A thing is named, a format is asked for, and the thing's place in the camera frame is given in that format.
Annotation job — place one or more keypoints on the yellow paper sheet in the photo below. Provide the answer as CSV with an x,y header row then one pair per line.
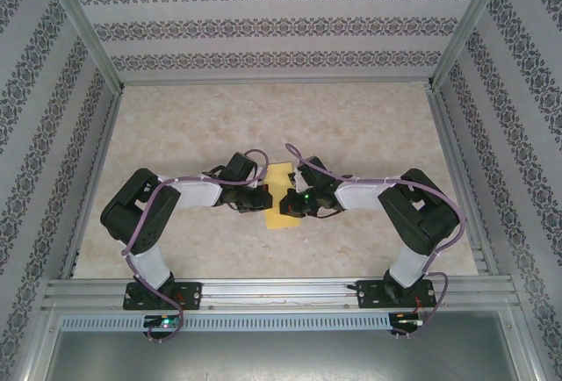
x,y
281,220

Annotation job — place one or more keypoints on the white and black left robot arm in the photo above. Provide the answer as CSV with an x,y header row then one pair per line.
x,y
131,214

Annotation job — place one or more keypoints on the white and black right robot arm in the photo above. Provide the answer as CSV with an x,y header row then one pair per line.
x,y
421,223

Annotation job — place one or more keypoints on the left controller circuit board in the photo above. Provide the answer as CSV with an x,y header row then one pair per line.
x,y
162,322

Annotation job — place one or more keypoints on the controller circuit board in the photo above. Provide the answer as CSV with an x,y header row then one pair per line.
x,y
408,320
162,322

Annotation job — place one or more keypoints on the grey metal panel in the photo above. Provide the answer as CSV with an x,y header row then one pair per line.
x,y
281,359

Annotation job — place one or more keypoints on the right controller circuit board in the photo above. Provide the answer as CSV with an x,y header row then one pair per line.
x,y
408,320

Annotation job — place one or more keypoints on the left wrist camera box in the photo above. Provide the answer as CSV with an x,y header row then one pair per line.
x,y
260,182

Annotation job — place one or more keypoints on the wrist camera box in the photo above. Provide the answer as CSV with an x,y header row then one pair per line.
x,y
260,182
299,181

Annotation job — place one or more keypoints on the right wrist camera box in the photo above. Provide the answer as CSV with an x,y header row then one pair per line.
x,y
299,181

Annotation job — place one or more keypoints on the aluminium mounting rail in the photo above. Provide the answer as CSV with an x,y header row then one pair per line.
x,y
281,289

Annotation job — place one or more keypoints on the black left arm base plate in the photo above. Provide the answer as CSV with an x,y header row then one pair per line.
x,y
189,295

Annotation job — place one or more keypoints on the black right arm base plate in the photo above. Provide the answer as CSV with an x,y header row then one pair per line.
x,y
373,295

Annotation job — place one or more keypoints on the aluminium back rail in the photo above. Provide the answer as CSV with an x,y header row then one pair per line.
x,y
276,82

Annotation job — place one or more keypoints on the aluminium side rail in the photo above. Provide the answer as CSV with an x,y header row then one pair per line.
x,y
463,188
90,188

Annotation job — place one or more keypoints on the aluminium frame post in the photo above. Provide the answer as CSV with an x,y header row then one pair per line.
x,y
470,25
83,25

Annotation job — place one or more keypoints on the aluminium frame bar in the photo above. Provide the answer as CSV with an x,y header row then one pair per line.
x,y
526,346
41,346

